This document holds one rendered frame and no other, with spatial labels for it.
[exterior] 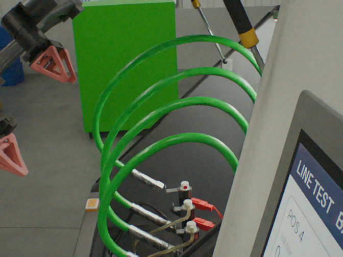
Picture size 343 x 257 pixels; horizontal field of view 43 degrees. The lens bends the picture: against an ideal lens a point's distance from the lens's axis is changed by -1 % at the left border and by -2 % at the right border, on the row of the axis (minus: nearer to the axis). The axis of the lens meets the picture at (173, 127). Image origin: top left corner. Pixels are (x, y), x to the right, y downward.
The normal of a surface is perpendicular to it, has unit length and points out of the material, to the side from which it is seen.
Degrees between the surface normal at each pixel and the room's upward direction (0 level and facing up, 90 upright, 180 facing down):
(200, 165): 90
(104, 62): 90
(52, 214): 0
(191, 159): 90
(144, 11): 90
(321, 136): 76
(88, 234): 0
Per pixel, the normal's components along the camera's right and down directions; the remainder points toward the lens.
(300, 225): -0.98, -0.17
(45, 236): -0.04, -0.94
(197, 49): -0.07, 0.33
